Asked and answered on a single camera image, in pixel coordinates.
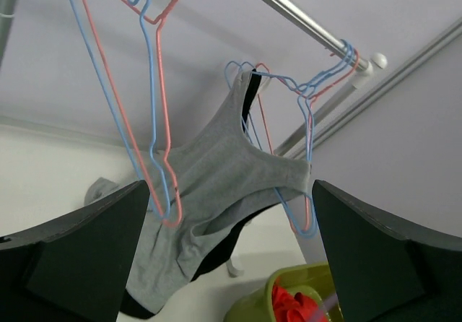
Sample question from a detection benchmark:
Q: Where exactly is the pink wire hanger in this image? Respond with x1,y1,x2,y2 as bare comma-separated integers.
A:
77,0,200,228

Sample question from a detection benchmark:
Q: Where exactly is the light blue wire hanger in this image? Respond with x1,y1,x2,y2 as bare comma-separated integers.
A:
69,0,166,206

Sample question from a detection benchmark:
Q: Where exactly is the blue hanger with grey top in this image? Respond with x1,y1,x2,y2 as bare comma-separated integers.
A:
224,39,357,240

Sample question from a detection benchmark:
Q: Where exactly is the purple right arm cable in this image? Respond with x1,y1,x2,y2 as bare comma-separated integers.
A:
310,291,340,322

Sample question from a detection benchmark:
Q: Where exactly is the pink hanger far right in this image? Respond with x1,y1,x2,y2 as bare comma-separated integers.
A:
254,47,360,231

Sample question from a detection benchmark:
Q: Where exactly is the black tank top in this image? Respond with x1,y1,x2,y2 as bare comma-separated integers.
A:
120,74,275,320

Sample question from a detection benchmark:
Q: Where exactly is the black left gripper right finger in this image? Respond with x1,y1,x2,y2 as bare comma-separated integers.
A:
312,180,461,321

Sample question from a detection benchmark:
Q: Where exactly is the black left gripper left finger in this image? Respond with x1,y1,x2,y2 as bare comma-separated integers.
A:
1,181,149,321

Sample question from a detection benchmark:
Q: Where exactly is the olive green plastic basin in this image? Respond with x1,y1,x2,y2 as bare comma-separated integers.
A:
224,262,344,321

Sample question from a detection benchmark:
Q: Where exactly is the blue hanger with black top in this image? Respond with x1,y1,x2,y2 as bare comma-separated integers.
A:
237,42,357,149

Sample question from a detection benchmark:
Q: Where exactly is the red tank top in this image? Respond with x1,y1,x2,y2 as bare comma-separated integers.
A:
271,284,318,322

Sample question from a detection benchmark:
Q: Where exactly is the grey tank top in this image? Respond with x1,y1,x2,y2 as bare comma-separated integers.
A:
83,69,313,314

